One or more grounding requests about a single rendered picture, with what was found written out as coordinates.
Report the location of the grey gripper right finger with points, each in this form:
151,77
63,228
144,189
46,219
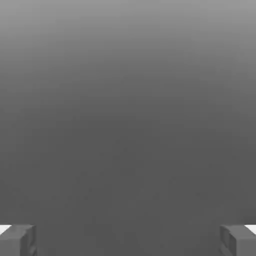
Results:
239,242

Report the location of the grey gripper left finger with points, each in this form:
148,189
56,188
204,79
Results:
16,241

